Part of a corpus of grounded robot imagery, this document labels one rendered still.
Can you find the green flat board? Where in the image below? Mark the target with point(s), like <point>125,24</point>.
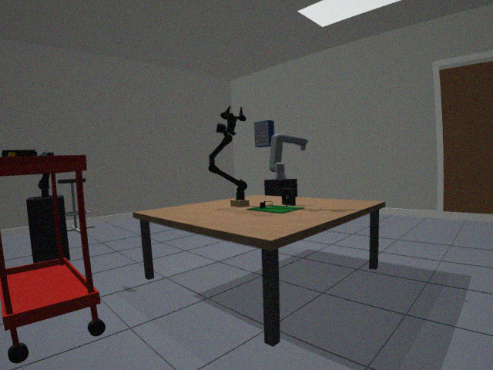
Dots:
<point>276,209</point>

